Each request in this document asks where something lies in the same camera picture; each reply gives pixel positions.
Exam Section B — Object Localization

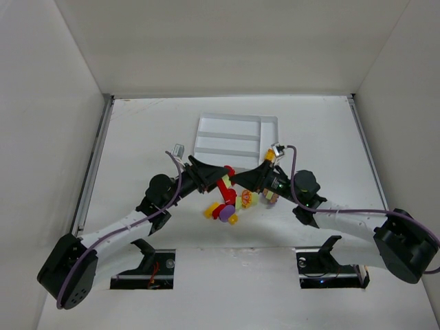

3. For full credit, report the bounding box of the yellow striped lego brick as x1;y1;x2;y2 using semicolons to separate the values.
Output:
265;148;276;162

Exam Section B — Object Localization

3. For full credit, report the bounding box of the light green lego piece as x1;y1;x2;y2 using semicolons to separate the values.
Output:
221;175;233;189

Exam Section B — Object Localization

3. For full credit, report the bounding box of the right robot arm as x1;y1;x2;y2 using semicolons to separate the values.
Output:
231;161;439;284

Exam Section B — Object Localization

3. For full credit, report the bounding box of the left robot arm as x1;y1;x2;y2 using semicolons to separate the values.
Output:
37;156;229;310

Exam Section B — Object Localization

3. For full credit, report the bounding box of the orange patterned lego piece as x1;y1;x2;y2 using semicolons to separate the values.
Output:
240;189;259;208

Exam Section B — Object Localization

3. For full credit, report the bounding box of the purple tan lego piece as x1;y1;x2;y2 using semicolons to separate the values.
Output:
263;190;279;208

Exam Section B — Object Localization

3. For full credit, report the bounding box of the red rounded lego brick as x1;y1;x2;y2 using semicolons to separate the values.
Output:
223;188;237;206

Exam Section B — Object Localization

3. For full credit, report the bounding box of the dark red lego brick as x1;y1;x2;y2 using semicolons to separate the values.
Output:
212;204;226;219

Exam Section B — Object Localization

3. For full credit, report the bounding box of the white divided tray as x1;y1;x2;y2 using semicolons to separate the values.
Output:
193;113;278;171

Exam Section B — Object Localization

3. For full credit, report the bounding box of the small orange lego piece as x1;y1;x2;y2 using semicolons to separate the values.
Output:
228;214;239;226

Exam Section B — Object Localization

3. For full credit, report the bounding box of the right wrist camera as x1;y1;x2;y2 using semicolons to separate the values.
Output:
271;143;285;159

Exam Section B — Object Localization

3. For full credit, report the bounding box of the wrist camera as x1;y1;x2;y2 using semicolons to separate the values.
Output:
271;143;285;159
171;144;185;158

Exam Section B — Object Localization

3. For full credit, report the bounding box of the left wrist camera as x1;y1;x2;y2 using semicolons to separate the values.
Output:
171;144;185;158

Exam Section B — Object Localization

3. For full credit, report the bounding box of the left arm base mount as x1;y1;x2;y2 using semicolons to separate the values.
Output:
109;239;176;290

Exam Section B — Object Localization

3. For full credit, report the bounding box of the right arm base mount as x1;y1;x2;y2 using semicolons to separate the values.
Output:
296;235;370;289

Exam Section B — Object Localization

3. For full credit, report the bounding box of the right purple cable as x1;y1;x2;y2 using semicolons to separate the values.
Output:
283;144;440;275

